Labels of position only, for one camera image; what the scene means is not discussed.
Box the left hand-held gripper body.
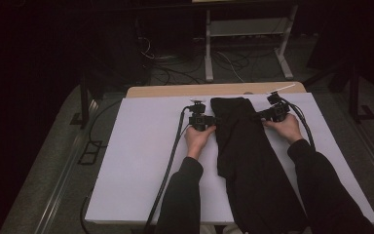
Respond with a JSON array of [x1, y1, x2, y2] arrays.
[[187, 97, 214, 132]]

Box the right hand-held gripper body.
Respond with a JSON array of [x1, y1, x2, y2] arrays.
[[261, 83, 296, 123]]

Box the black pants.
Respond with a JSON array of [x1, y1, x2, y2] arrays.
[[209, 97, 310, 234]]

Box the person's left hand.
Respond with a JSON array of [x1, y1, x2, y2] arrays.
[[184, 125, 217, 161]]

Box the person's right hand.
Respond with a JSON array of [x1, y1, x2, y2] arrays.
[[262, 113, 305, 145]]

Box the wooden table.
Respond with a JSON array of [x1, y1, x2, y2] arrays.
[[125, 81, 307, 99]]

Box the white foam board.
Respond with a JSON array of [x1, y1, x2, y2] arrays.
[[85, 92, 374, 226]]

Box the black metal stand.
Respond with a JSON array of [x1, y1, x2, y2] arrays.
[[69, 74, 95, 130], [349, 61, 374, 123]]

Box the white metal shelf stand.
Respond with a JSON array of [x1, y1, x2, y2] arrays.
[[204, 4, 300, 83]]

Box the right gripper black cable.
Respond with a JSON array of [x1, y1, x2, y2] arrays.
[[280, 97, 317, 150]]

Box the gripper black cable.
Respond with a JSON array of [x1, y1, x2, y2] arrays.
[[142, 105, 193, 234], [280, 97, 317, 150]]

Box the white floor cable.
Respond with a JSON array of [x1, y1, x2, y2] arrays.
[[213, 50, 246, 83]]

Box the tangle of black cables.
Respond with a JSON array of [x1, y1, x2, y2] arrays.
[[135, 35, 208, 86]]

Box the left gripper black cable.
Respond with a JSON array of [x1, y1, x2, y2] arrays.
[[142, 105, 193, 234]]

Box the silver floor rail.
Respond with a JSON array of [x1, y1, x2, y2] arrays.
[[33, 97, 100, 234], [318, 94, 374, 193]]

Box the black floor cable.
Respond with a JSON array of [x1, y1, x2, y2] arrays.
[[87, 98, 123, 149]]

